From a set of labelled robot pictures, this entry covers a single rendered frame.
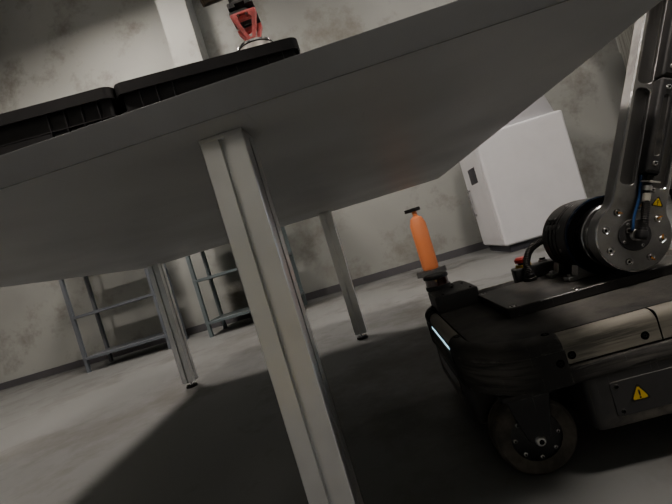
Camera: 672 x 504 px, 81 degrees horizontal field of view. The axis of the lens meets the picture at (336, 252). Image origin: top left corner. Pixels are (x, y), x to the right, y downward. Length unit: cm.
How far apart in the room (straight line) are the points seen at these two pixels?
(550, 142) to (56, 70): 527
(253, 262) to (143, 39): 506
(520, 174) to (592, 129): 156
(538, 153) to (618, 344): 314
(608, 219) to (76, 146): 88
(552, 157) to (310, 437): 351
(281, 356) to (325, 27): 460
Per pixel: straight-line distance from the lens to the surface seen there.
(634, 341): 78
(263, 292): 53
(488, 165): 367
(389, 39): 51
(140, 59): 544
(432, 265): 354
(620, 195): 93
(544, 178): 381
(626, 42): 475
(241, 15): 121
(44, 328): 583
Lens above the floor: 47
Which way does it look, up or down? 1 degrees down
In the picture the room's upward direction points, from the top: 17 degrees counter-clockwise
